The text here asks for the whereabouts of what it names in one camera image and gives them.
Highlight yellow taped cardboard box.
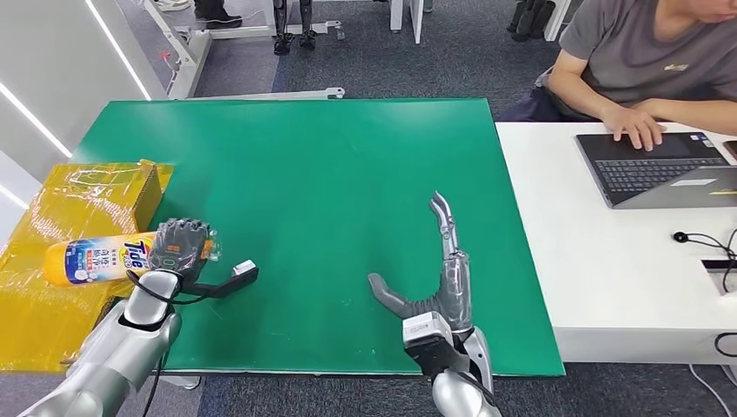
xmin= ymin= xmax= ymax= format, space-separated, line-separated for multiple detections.
xmin=0 ymin=160 xmax=176 ymax=373

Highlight white metal stand frame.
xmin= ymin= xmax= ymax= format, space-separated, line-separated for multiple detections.
xmin=136 ymin=0 xmax=347 ymax=101

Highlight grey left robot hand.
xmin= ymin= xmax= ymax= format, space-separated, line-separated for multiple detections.
xmin=148 ymin=217 xmax=220 ymax=277

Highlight green table mat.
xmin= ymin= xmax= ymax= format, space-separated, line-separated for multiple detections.
xmin=70 ymin=97 xmax=567 ymax=379

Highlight black robot leg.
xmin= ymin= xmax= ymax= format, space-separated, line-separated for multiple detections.
xmin=272 ymin=0 xmax=297 ymax=56
xmin=298 ymin=0 xmax=319 ymax=50

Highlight black cable with round plug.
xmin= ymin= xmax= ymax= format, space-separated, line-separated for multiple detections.
xmin=672 ymin=230 xmax=737 ymax=295

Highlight white slanted furniture leg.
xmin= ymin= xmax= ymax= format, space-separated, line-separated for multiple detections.
xmin=541 ymin=0 xmax=572 ymax=43

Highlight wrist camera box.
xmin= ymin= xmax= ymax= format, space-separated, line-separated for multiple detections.
xmin=402 ymin=312 xmax=461 ymax=378
xmin=183 ymin=259 xmax=260 ymax=299

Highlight black looped cable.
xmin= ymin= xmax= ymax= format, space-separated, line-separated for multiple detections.
xmin=714 ymin=332 xmax=737 ymax=359

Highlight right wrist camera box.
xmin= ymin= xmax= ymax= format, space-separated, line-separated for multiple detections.
xmin=402 ymin=312 xmax=461 ymax=378

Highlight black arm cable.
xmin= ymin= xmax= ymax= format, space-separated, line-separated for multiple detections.
xmin=457 ymin=371 xmax=503 ymax=413
xmin=125 ymin=268 xmax=211 ymax=306

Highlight black shoes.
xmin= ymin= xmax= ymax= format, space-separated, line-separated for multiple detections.
xmin=192 ymin=0 xmax=243 ymax=30

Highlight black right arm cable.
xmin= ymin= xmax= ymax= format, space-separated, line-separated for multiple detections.
xmin=457 ymin=371 xmax=503 ymax=413

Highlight white floor cable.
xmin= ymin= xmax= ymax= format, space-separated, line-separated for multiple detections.
xmin=687 ymin=363 xmax=734 ymax=417

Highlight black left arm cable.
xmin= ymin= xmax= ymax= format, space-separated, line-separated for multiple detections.
xmin=125 ymin=268 xmax=211 ymax=306

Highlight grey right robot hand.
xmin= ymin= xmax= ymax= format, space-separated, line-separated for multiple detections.
xmin=367 ymin=191 xmax=474 ymax=333

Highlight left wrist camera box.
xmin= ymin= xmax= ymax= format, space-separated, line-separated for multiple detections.
xmin=183 ymin=259 xmax=260 ymax=299

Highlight white desk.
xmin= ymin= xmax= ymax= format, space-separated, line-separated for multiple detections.
xmin=495 ymin=121 xmax=737 ymax=365

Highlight person's right hand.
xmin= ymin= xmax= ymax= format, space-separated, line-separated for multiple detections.
xmin=601 ymin=105 xmax=669 ymax=153

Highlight dark grey laptop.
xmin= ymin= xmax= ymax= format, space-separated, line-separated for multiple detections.
xmin=574 ymin=131 xmax=737 ymax=210

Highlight white table leg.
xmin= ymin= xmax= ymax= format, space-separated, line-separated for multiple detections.
xmin=388 ymin=0 xmax=425 ymax=45

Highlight orange detergent bottle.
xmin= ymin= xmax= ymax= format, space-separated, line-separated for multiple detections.
xmin=43 ymin=228 xmax=222 ymax=288

